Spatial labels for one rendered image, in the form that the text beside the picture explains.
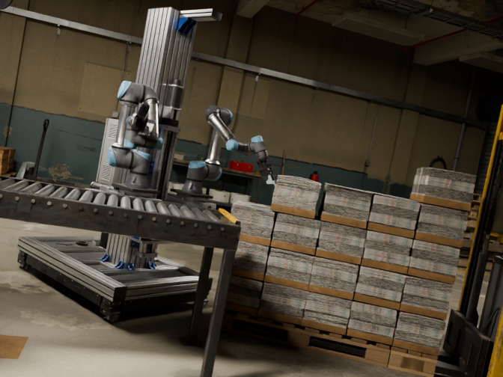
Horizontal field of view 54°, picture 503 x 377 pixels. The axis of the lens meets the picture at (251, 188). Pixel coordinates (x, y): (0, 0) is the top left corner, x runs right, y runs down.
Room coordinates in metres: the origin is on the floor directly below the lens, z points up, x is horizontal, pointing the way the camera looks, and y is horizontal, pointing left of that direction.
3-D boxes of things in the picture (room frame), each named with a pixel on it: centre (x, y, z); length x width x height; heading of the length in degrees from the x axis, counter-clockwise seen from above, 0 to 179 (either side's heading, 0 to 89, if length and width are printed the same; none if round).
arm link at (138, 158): (3.13, 0.73, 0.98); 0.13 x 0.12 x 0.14; 115
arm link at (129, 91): (3.07, 0.85, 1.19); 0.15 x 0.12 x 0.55; 115
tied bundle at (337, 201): (3.26, -0.63, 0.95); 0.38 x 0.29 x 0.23; 176
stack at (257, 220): (3.27, -0.49, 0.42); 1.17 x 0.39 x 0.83; 84
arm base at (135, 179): (3.13, 0.73, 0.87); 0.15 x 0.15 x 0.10
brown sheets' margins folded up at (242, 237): (3.27, -0.49, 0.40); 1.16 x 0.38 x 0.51; 84
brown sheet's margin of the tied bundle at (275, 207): (3.17, -0.29, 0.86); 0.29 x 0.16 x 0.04; 84
